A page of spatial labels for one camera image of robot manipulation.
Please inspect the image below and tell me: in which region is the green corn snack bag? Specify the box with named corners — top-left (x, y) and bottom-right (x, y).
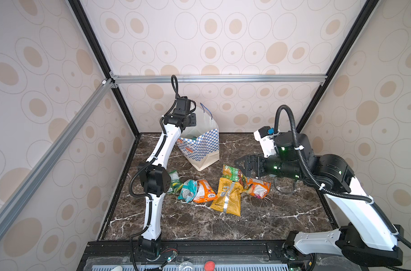
top-left (222, 164), bottom-right (244, 184)

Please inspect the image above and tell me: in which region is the yellow snack bag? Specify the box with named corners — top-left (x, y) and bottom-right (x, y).
top-left (211, 177), bottom-right (244, 217)

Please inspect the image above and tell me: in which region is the orange Fox's candy bag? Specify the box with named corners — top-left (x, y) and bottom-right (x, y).
top-left (193, 179), bottom-right (217, 203)

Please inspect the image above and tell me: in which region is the green Fox's spring tea bag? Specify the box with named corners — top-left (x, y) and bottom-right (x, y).
top-left (168, 171), bottom-right (183, 194)

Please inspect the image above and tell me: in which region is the teal snack bag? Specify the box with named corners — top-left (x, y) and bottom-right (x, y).
top-left (178, 180), bottom-right (197, 203)

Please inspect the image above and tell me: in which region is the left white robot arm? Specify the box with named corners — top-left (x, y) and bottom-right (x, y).
top-left (129, 75), bottom-right (196, 257)

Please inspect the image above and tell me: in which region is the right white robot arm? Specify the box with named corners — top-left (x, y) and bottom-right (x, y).
top-left (235, 105), bottom-right (411, 271)

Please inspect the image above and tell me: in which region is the blue checkered paper bag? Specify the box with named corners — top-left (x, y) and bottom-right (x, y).
top-left (177, 103), bottom-right (220, 171)

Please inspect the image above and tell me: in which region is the red round button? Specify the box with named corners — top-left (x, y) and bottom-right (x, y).
top-left (204, 261), bottom-right (216, 271)

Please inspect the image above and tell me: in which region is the aluminium rail on back wall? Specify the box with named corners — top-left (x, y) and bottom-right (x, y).
top-left (113, 74), bottom-right (327, 84)

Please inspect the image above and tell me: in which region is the aluminium rail on wall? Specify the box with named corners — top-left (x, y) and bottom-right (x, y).
top-left (113, 74), bottom-right (327, 84)
top-left (0, 79), bottom-right (115, 241)

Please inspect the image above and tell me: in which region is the black corner frame post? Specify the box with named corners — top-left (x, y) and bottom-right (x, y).
top-left (296, 0), bottom-right (380, 133)
top-left (68, 0), bottom-right (141, 138)

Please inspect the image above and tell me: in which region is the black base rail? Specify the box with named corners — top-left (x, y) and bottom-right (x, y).
top-left (78, 240), bottom-right (316, 271)

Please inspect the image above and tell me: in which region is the black right corner frame post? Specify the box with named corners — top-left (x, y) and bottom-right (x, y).
top-left (296, 0), bottom-right (380, 133)

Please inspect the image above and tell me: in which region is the aluminium rail on left wall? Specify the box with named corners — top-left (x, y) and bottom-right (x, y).
top-left (0, 79), bottom-right (115, 241)

